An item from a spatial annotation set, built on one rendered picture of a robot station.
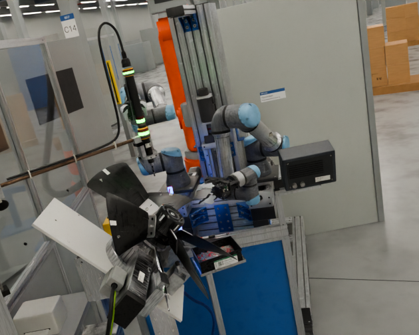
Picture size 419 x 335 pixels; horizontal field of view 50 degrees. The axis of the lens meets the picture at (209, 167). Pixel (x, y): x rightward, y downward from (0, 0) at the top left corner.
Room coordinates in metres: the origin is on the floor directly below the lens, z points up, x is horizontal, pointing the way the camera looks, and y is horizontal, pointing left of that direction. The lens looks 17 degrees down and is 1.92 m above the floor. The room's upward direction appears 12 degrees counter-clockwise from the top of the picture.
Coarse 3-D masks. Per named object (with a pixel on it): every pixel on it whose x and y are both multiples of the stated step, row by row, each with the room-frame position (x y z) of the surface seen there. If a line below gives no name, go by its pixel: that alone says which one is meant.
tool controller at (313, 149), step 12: (312, 144) 2.15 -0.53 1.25; (324, 144) 2.13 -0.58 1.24; (288, 156) 2.10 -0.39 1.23; (300, 156) 2.07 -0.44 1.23; (312, 156) 2.07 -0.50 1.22; (324, 156) 2.07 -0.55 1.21; (288, 168) 2.08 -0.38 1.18; (300, 168) 2.08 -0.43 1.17; (312, 168) 2.08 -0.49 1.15; (324, 168) 2.09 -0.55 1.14; (288, 180) 2.10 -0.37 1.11; (300, 180) 2.10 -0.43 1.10; (312, 180) 2.10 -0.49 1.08; (324, 180) 2.10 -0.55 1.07; (336, 180) 2.11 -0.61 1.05
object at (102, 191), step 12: (108, 168) 1.87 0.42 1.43; (120, 168) 1.89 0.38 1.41; (96, 180) 1.80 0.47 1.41; (108, 180) 1.81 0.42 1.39; (120, 180) 1.82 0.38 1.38; (132, 180) 1.84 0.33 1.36; (96, 192) 1.75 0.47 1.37; (108, 192) 1.77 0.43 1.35; (120, 192) 1.78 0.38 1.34; (132, 192) 1.79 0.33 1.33; (144, 192) 1.80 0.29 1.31
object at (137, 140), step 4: (136, 140) 1.77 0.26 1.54; (140, 140) 1.78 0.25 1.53; (136, 144) 1.77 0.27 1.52; (140, 144) 1.77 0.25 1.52; (140, 148) 1.78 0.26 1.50; (140, 152) 1.78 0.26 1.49; (144, 152) 1.78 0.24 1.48; (156, 152) 1.81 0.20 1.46; (140, 156) 1.79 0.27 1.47; (144, 156) 1.78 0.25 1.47; (148, 156) 1.78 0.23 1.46; (152, 156) 1.78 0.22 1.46; (156, 156) 1.79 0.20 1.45
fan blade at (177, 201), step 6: (150, 192) 2.06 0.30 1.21; (156, 192) 2.06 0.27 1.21; (162, 192) 2.07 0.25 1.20; (150, 198) 2.00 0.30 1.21; (156, 198) 2.00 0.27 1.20; (162, 198) 1.99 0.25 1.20; (168, 198) 1.99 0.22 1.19; (174, 198) 1.99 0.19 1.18; (180, 198) 2.00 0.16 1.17; (186, 198) 2.02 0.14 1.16; (156, 204) 1.93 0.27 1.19; (168, 204) 1.91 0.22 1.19; (174, 204) 1.91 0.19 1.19; (180, 204) 1.91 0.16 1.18
